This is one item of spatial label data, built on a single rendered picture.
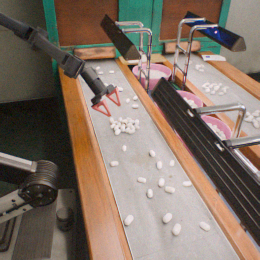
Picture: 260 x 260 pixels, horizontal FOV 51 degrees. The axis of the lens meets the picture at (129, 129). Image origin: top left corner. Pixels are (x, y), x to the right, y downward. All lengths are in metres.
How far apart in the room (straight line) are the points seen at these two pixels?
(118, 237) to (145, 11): 1.61
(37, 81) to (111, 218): 2.21
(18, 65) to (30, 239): 1.95
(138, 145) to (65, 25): 1.10
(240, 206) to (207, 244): 0.35
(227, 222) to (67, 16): 1.58
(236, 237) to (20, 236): 0.84
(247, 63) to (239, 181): 3.28
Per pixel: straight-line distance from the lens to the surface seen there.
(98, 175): 1.04
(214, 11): 2.34
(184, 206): 1.00
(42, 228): 1.29
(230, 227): 0.96
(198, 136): 0.72
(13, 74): 2.92
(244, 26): 3.59
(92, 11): 2.01
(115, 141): 1.24
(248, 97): 1.78
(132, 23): 1.64
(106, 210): 0.93
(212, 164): 0.67
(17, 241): 1.28
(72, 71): 1.11
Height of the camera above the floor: 1.49
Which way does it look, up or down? 35 degrees down
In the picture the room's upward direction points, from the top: 2 degrees clockwise
